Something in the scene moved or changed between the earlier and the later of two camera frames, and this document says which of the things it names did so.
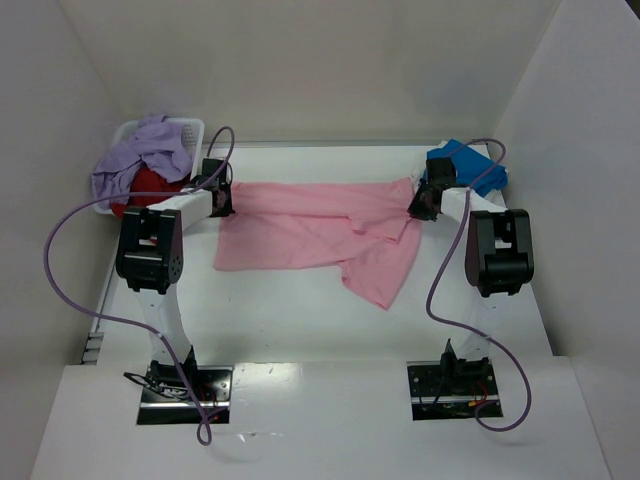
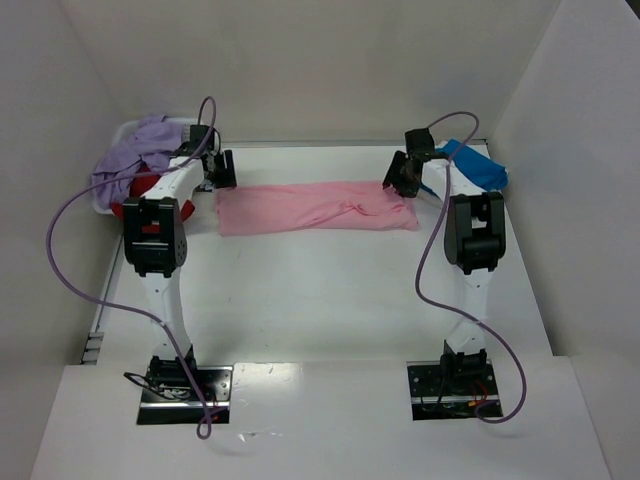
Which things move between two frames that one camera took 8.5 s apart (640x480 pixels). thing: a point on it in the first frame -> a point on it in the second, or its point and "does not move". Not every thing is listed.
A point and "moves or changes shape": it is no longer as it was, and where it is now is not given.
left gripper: (223, 198) -> (223, 165)
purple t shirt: (163, 146) does not move
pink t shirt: (363, 224) moves or changes shape
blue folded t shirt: (470, 164) does not move
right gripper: (423, 201) -> (404, 170)
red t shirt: (145, 181) does not move
